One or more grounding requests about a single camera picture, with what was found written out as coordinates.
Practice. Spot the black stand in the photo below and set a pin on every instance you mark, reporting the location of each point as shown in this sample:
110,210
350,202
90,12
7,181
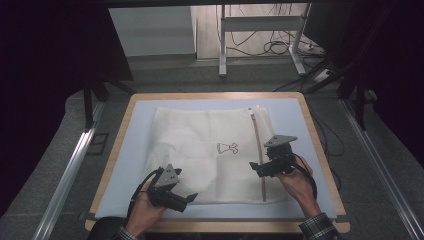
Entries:
358,100
91,100

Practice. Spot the white mesh laundry bag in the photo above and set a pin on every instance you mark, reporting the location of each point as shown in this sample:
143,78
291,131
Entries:
200,133

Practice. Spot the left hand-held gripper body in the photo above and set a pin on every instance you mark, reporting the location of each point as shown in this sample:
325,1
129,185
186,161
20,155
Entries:
165,190

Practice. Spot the white power strip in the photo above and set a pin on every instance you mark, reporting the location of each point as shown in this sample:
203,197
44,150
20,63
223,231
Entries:
322,75

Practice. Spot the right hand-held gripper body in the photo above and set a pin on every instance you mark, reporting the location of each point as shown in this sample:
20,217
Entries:
280,153

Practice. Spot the white cabinet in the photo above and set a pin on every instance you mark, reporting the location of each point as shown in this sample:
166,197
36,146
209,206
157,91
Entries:
153,30

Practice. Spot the metal floor rail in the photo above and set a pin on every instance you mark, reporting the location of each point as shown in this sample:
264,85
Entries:
66,180
383,166

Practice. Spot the dark floor plate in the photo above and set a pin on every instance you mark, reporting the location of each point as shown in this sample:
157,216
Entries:
98,143

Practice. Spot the person's left hand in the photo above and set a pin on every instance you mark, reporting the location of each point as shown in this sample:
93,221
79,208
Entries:
145,210

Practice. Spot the light blue mat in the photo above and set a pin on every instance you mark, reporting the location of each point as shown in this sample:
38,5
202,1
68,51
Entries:
133,133

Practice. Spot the person's right hand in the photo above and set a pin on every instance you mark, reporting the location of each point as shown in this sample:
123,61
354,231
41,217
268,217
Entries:
298,183

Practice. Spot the white metal desk frame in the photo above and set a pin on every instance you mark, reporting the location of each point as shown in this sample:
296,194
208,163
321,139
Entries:
260,23

